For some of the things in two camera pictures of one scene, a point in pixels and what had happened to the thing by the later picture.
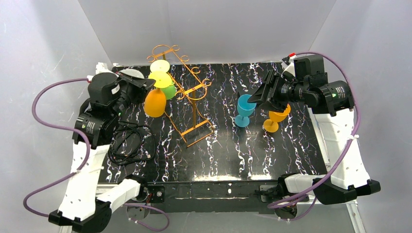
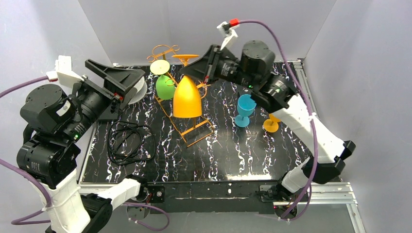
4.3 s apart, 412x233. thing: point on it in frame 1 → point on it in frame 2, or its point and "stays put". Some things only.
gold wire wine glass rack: [181, 109] stays put
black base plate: [210, 197] stays put
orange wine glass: [155, 101] → [187, 100]
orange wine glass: [272, 124] stays put
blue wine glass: [245, 108] stays put
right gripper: [273, 91] → [212, 64]
